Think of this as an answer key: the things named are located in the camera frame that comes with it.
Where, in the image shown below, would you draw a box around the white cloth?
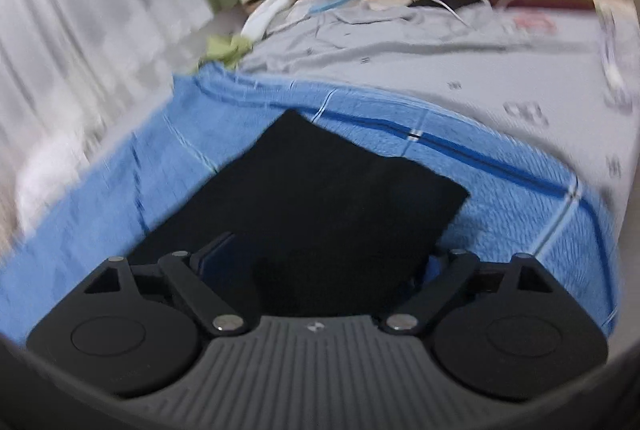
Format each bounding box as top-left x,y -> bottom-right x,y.
242,0 -> 302,41

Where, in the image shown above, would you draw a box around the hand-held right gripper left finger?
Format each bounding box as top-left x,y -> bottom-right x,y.
84,232 -> 251,337

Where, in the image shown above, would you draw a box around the white sheer curtain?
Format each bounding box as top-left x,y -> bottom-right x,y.
0,0 -> 217,231

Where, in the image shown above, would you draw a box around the green cloth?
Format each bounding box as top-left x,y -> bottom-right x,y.
196,34 -> 254,71

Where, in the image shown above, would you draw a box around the blue checked blanket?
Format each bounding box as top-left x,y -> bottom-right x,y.
0,62 -> 622,347

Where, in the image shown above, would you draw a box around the white pillow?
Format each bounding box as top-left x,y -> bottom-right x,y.
15,135 -> 92,223

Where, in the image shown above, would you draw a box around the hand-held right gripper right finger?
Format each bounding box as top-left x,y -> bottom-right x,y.
380,249 -> 557,337

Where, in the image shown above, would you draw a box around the black pants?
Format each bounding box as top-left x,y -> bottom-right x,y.
127,110 -> 471,317

